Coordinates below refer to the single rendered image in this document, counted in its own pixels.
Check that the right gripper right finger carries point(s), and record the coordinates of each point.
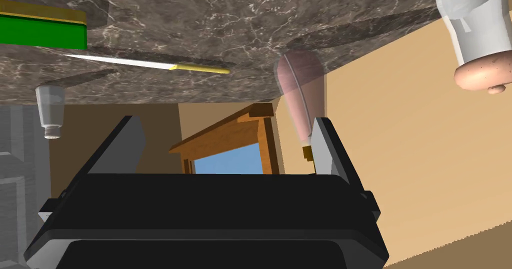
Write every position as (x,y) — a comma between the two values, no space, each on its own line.
(326,149)

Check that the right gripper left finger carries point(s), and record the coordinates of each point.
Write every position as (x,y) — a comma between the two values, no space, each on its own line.
(120,149)

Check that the green and yellow sponge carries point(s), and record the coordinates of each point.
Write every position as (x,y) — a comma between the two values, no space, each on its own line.
(44,31)

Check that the wooden framed window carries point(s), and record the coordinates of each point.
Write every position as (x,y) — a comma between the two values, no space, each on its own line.
(236,145)

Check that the clear glass bottle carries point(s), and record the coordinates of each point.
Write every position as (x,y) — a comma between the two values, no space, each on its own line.
(50,109)

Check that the pink bottle with yellow cap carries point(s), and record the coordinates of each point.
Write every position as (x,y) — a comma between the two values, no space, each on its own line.
(300,89)

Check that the white shaker with pink base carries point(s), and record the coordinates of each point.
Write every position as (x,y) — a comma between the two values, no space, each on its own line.
(478,33)

